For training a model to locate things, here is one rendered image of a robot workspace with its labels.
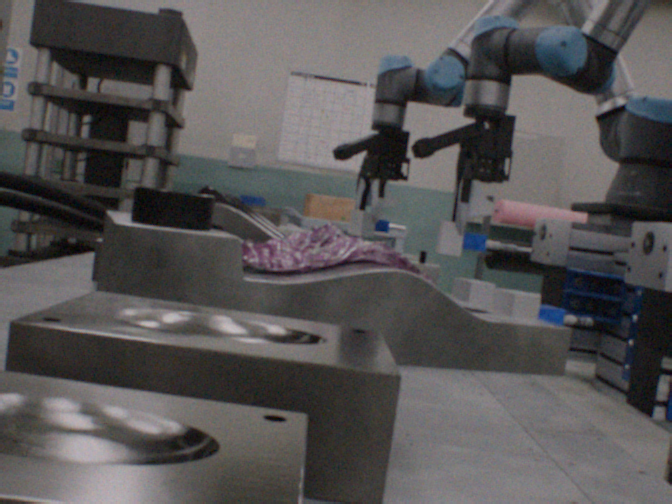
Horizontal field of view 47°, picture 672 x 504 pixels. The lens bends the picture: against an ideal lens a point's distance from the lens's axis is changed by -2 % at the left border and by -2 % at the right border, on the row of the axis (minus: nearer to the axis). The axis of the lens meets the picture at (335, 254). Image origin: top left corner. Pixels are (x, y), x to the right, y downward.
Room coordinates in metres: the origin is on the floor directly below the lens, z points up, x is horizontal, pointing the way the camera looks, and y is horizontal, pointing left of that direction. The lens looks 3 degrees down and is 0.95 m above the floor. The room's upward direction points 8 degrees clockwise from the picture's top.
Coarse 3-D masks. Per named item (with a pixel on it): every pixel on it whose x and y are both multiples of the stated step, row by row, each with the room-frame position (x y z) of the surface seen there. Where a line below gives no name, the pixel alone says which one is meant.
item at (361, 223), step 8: (352, 216) 1.75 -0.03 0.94; (360, 216) 1.72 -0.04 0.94; (368, 216) 1.72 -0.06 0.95; (352, 224) 1.74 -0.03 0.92; (360, 224) 1.71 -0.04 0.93; (368, 224) 1.72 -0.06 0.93; (376, 224) 1.73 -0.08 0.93; (384, 224) 1.74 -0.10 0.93; (352, 232) 1.74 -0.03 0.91; (360, 232) 1.71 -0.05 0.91; (368, 232) 1.72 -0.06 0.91; (384, 232) 1.74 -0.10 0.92
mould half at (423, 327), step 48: (144, 240) 0.72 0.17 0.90; (192, 240) 0.73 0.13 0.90; (144, 288) 0.72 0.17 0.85; (192, 288) 0.74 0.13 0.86; (240, 288) 0.75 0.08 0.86; (288, 288) 0.77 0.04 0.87; (336, 288) 0.78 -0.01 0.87; (384, 288) 0.80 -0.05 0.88; (432, 288) 0.81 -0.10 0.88; (384, 336) 0.80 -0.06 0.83; (432, 336) 0.82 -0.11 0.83; (480, 336) 0.83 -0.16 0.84; (528, 336) 0.85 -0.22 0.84
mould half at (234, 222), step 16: (224, 208) 1.14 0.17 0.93; (224, 224) 1.14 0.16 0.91; (240, 224) 1.14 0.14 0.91; (256, 224) 1.14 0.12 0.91; (240, 240) 1.14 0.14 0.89; (256, 240) 1.14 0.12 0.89; (96, 256) 1.13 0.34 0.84; (416, 256) 1.38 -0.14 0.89; (96, 272) 1.13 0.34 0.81; (432, 272) 1.15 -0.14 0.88
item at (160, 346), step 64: (64, 320) 0.41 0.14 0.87; (128, 320) 0.48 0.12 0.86; (192, 320) 0.50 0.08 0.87; (256, 320) 0.51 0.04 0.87; (128, 384) 0.39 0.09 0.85; (192, 384) 0.39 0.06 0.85; (256, 384) 0.39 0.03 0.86; (320, 384) 0.39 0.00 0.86; (384, 384) 0.39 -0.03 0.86; (320, 448) 0.39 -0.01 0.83; (384, 448) 0.39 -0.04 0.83
